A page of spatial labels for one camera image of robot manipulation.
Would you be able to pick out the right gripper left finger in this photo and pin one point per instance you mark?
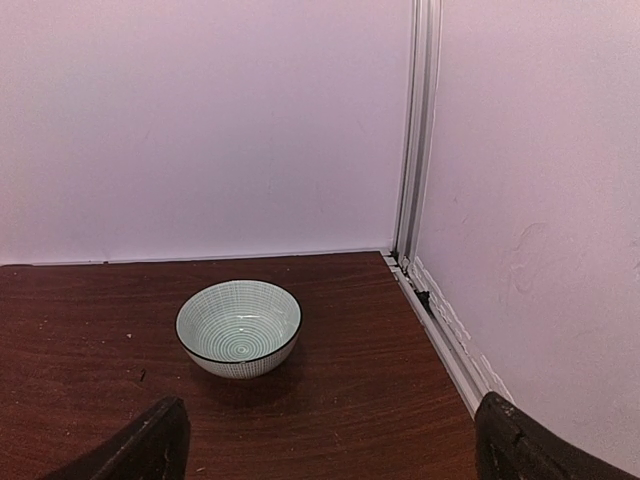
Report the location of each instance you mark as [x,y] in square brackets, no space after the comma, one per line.
[155,445]

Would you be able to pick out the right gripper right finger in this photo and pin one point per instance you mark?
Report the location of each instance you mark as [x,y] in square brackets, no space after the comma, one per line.
[512,445]

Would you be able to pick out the pale blue tea bowl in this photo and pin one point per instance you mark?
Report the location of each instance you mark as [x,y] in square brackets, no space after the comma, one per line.
[239,329]

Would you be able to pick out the right aluminium frame post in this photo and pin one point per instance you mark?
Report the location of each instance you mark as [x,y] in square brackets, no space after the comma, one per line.
[425,51]

